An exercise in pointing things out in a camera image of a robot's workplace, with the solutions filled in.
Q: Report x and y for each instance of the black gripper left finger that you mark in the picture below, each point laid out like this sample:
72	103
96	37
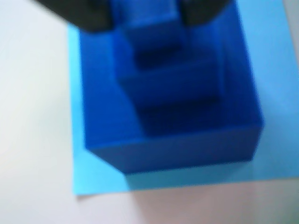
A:
81	14

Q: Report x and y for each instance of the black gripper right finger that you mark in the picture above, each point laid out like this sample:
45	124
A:
203	10

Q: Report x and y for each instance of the small blue cube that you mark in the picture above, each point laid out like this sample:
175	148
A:
154	35

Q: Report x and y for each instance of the medium blue cube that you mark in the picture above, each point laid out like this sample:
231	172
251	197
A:
175	86

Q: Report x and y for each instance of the large blue cube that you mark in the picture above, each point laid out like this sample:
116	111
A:
175	151

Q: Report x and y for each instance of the light blue paper square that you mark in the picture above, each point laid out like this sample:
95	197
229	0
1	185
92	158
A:
100	182

